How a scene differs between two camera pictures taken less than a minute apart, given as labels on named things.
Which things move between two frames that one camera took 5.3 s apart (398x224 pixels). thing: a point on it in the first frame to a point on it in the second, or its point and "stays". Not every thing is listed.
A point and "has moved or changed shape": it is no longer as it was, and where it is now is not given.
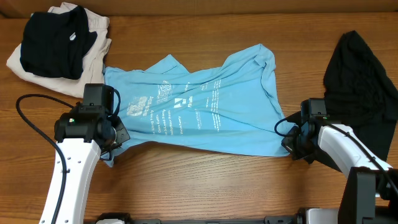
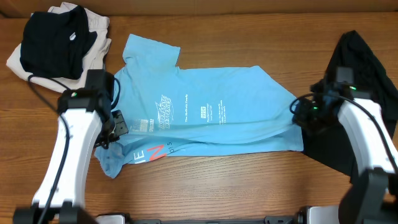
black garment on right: x=360 y=95 stays
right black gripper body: x=301 y=147 to x=311 y=117
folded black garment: x=54 y=45 stays
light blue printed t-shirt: x=232 y=108 has moved or changed shape
